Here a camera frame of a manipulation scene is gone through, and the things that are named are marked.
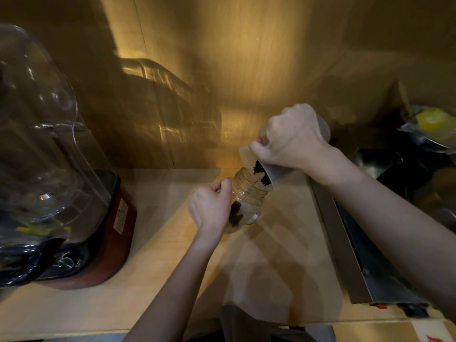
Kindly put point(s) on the clear plastic bag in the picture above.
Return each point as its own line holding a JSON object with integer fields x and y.
{"x": 427, "y": 128}

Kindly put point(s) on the person's right hand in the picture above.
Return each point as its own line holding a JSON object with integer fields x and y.
{"x": 294, "y": 138}

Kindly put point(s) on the frosted plastic measuring cup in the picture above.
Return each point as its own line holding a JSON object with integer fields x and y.
{"x": 285, "y": 163}

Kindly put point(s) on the person's left thumb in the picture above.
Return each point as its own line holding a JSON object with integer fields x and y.
{"x": 225, "y": 184}

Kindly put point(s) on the person's right forearm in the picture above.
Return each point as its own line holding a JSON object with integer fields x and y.
{"x": 388, "y": 227}

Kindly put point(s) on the clear glass jar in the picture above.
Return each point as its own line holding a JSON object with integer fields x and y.
{"x": 245, "y": 202}

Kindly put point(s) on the red blender base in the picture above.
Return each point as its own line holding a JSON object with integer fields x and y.
{"x": 96, "y": 238}

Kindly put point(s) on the person's left forearm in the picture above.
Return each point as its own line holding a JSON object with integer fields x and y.
{"x": 171, "y": 288}

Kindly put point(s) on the person's left hand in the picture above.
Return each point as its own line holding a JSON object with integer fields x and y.
{"x": 208, "y": 208}

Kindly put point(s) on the person's right fingers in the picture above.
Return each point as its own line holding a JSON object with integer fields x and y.
{"x": 262, "y": 149}

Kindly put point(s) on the yellow lemon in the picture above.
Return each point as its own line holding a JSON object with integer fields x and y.
{"x": 433, "y": 119}

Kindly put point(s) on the clear plastic blender cover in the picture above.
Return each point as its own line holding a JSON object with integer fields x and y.
{"x": 39, "y": 138}

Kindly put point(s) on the dark coffee grounds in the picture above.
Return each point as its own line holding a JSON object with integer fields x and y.
{"x": 262, "y": 172}

